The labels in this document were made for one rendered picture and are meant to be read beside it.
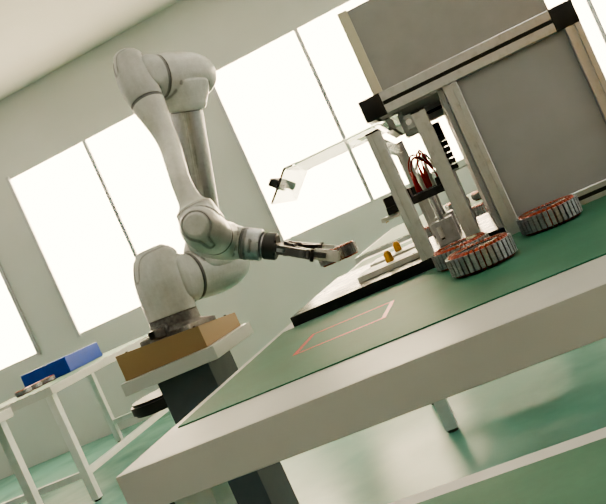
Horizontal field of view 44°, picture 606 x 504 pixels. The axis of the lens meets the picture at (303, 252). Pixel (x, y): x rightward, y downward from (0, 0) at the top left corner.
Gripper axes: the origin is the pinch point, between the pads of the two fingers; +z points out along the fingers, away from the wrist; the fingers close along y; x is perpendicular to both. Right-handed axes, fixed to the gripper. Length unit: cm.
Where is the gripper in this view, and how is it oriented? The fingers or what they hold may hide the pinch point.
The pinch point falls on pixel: (336, 253)
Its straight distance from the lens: 202.4
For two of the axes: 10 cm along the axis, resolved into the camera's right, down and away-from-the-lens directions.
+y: -2.0, 1.1, -9.7
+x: 0.9, -9.9, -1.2
